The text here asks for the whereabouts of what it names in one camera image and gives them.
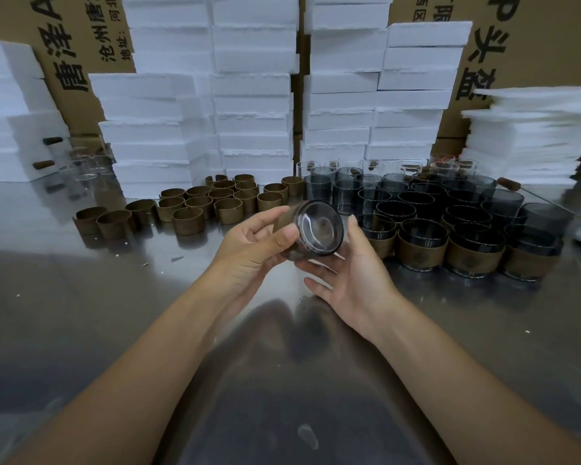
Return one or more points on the person's right hand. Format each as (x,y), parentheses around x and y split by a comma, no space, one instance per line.
(363,295)

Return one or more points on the stack of thin foam sheets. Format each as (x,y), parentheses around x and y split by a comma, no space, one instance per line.
(523,140)

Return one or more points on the person's left forearm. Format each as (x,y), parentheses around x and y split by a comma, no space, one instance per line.
(116,392)

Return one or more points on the person's right forearm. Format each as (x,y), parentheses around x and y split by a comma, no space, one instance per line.
(484,397)

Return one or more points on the tall stack white foam blocks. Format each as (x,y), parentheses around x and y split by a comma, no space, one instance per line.
(242,101)

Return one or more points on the group of brown sleeve rings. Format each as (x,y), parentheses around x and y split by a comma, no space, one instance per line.
(189,220)

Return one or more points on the cluster of transparent plastic cups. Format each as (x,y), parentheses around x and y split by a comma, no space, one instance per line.
(317,188)

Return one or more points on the person's left hand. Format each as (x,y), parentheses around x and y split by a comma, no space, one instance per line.
(237,266)

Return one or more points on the stepped stack white foam blocks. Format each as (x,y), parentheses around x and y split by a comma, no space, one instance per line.
(339,101)

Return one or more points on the smoky transparent plastic cup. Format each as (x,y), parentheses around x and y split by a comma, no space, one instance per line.
(467,213)
(423,229)
(396,209)
(532,237)
(380,225)
(477,239)
(319,227)

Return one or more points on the brown cork stick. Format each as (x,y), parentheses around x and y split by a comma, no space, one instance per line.
(53,140)
(43,165)

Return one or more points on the bunch of clear plastic cups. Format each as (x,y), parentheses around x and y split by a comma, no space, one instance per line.
(87,164)

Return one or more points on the large printed cardboard box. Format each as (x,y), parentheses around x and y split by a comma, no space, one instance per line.
(552,43)

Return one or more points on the stack of white foam blocks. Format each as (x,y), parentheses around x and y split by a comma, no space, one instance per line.
(5,121)

